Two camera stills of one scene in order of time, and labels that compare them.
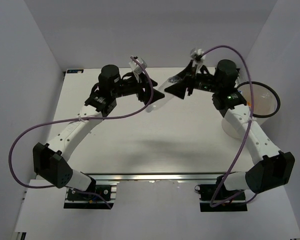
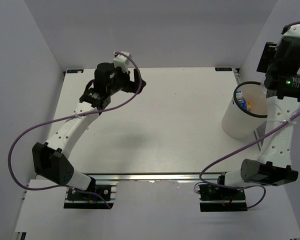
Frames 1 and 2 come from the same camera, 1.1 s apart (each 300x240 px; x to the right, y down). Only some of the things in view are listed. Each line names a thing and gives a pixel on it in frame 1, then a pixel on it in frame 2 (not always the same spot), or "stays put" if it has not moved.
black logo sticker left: [75, 71] stays put
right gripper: [179, 89] -> [269, 50]
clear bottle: [151, 107] -> [263, 91]
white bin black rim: [266, 104] stays put
